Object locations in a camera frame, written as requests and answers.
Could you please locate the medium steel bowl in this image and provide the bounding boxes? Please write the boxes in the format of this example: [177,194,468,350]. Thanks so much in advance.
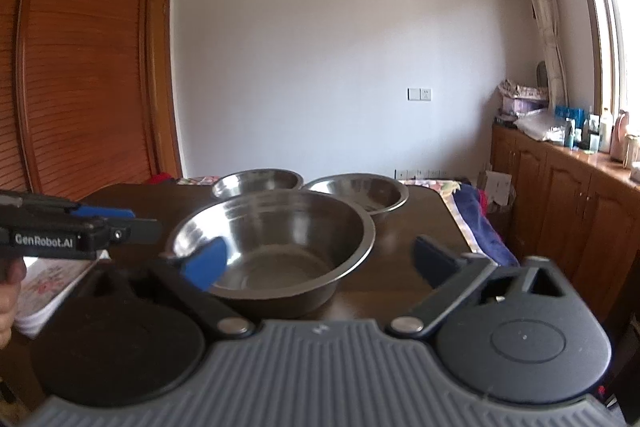
[300,173,410,224]

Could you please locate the wooden low cabinet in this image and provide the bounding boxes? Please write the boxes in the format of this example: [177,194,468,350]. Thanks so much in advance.
[490,123,640,324]

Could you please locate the pink thermos bottle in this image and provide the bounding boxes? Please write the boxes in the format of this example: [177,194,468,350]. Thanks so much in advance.
[614,109,631,160]

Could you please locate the white bottle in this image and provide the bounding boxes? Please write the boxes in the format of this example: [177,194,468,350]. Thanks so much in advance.
[599,108,614,154]

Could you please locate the blue floral blanket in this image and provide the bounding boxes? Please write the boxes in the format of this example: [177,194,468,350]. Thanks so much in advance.
[404,179,522,269]

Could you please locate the wooden louvered wardrobe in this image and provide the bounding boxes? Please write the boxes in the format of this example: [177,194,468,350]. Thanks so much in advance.
[0,0,184,204]

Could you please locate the large steel bowl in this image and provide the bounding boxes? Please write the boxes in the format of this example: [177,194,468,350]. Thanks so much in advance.
[165,189,377,319]

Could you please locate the purple box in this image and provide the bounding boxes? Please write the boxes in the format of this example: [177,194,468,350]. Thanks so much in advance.
[501,96,549,117]

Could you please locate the clear plastic bag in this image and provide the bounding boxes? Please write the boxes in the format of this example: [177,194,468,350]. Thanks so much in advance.
[515,109,572,143]

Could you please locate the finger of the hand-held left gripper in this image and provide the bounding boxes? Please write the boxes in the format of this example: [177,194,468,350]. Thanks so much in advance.
[102,218,165,247]
[74,205,136,221]

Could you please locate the white paper bag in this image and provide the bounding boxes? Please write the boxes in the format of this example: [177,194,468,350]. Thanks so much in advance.
[476,169,516,208]

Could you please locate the white kettle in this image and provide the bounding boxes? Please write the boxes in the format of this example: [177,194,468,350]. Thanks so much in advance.
[622,134,640,170]

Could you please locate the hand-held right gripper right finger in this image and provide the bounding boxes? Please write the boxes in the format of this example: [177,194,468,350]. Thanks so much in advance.
[385,234,583,338]

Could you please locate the blue boxes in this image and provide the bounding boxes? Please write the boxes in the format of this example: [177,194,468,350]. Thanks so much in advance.
[555,105,586,123]

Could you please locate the person's left hand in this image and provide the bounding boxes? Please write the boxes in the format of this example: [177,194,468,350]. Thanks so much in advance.
[0,257,27,351]

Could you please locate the small steel bowl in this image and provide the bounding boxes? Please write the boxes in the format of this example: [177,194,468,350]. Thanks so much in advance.
[211,168,304,200]

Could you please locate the white wall power strip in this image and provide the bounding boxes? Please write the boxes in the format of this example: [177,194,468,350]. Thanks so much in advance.
[394,167,449,180]

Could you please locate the window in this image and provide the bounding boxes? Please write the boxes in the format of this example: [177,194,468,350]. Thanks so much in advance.
[594,0,640,118]

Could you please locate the folded patterned cloth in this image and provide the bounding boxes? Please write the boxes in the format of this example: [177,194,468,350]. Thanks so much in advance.
[500,79,549,100]

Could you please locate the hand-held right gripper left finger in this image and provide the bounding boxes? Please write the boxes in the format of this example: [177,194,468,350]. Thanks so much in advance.
[80,237,256,340]

